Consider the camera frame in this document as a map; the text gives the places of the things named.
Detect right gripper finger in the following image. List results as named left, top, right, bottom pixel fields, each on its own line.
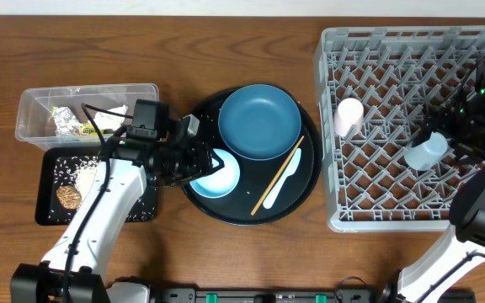
left=411, top=122, right=433, bottom=147
left=450, top=141, right=485, bottom=164

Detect light blue bowl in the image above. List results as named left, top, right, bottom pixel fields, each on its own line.
left=190, top=148, right=240, bottom=199

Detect light blue cup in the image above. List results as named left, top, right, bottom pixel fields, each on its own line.
left=404, top=132, right=448, bottom=171

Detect pink cup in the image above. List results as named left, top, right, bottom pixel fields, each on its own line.
left=333, top=98, right=364, bottom=137

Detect white tissue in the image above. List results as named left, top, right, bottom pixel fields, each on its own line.
left=93, top=105, right=128, bottom=131

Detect brown cookie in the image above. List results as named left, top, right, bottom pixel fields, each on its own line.
left=56, top=185, right=82, bottom=210

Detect yellow foil snack wrapper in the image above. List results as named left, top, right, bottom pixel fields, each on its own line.
left=51, top=107, right=97, bottom=136

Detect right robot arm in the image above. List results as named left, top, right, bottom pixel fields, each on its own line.
left=378, top=55, right=485, bottom=302

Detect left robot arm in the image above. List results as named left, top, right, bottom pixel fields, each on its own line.
left=10, top=99, right=224, bottom=302

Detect grey dishwasher rack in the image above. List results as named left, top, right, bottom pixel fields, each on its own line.
left=313, top=26, right=485, bottom=233

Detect round black tray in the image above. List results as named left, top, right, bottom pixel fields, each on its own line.
left=182, top=88, right=322, bottom=226

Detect dark blue plate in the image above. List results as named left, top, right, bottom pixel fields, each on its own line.
left=218, top=84, right=302, bottom=161

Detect white plastic knife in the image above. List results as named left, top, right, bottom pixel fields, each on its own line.
left=263, top=148, right=301, bottom=209

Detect wooden chopstick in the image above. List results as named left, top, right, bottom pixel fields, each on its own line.
left=250, top=135, right=305, bottom=216

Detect clear plastic bin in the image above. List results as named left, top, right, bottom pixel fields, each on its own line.
left=15, top=83, right=159, bottom=151

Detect spilled rice grains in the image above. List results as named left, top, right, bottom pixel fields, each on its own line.
left=51, top=113, right=252, bottom=223

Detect black rectangular tray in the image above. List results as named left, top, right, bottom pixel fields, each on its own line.
left=35, top=146, right=157, bottom=226

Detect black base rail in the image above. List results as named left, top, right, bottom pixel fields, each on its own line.
left=107, top=277, right=477, bottom=303

